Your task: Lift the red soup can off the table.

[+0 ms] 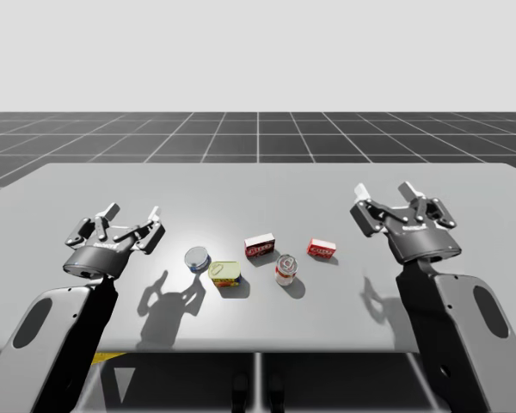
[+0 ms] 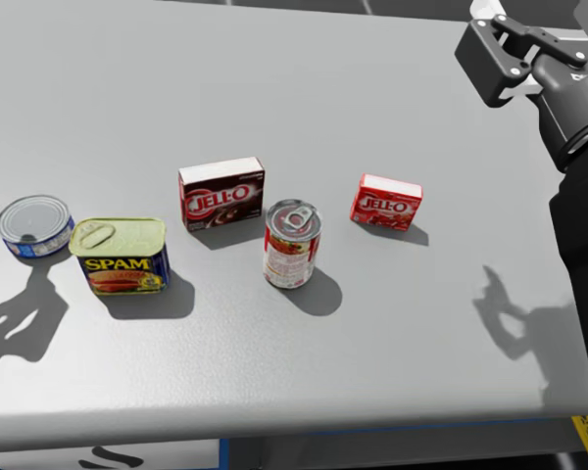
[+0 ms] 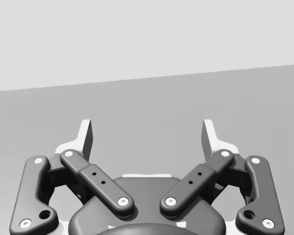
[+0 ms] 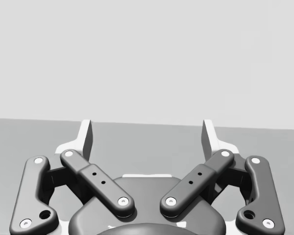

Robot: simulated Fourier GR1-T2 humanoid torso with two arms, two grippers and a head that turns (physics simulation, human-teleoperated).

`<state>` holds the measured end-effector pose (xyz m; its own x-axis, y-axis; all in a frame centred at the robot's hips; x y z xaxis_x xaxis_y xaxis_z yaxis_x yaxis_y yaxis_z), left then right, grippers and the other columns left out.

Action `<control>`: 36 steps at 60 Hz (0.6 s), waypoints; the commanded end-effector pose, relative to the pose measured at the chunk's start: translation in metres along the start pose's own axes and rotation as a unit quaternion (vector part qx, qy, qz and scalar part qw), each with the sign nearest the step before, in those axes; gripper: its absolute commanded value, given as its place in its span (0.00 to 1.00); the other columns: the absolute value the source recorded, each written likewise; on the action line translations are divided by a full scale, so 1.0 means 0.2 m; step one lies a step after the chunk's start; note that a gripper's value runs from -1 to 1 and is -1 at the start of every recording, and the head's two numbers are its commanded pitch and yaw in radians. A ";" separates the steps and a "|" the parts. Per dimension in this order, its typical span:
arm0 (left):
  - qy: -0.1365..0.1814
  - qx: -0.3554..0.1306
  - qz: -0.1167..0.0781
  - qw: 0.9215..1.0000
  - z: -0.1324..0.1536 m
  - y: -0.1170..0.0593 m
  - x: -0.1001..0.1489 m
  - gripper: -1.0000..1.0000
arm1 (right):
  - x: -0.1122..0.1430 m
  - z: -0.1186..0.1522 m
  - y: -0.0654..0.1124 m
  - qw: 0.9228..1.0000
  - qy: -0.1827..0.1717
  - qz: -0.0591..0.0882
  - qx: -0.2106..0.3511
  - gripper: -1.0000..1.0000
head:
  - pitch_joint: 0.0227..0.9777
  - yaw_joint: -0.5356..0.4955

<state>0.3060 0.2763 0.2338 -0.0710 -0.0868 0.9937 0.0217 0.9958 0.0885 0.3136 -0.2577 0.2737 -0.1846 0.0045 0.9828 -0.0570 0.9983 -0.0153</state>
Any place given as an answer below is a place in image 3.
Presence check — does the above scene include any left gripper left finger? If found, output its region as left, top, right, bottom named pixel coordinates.
left=9, top=119, right=135, bottom=235

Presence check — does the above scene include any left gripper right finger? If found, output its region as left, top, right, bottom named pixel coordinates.
left=159, top=119, right=286, bottom=235

